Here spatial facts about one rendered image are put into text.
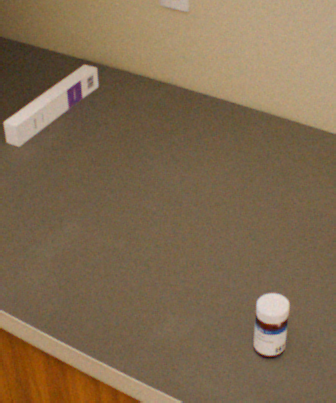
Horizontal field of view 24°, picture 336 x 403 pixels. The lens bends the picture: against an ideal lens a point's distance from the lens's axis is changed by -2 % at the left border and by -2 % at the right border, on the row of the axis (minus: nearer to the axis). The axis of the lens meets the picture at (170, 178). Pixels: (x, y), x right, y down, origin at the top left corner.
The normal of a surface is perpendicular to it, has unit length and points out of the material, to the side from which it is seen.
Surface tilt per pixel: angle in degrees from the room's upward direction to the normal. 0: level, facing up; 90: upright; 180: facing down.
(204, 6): 90
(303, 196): 0
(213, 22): 90
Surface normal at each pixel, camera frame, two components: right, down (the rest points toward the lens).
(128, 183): -0.03, -0.82
